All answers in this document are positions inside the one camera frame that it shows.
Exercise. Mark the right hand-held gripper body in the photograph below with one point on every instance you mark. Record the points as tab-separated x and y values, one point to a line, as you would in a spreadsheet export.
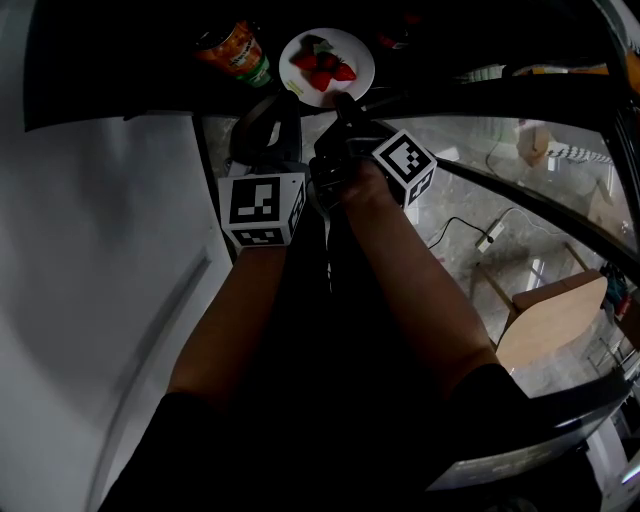
400	160

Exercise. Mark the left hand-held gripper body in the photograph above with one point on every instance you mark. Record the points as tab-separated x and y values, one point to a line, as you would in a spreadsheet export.
255	205

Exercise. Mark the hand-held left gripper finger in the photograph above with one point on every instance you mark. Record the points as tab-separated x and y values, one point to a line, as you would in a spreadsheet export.
291	125
250	122

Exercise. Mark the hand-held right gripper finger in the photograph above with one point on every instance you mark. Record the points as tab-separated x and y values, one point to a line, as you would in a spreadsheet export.
347	110

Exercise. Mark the dark red strawberry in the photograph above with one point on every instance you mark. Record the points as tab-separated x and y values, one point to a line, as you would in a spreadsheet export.
327	60

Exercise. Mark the white plate of strawberries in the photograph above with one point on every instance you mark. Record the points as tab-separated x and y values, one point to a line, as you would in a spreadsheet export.
350	47

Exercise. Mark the white fridge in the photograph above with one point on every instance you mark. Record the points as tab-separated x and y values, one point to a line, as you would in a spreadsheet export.
100	250

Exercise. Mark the person's right forearm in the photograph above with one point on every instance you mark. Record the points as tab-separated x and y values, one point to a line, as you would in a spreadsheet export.
415	285

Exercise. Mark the person's left forearm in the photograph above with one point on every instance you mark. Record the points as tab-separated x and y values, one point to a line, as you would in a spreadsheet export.
235	320

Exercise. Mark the dark red packet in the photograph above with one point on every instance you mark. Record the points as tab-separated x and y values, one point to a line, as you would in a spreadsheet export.
395	37

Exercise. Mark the white power strip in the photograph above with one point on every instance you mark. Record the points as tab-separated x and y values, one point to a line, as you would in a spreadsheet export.
490	235

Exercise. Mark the cardboard box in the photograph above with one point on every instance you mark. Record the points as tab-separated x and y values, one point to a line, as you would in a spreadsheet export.
532	142

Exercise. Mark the black white checkered cloth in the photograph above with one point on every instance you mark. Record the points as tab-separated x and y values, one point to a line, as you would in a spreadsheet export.
580	155

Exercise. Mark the wooden chair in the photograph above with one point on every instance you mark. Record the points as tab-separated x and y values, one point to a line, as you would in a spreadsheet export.
550	315

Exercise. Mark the person's black clothing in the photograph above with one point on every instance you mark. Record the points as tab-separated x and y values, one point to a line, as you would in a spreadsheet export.
325	440

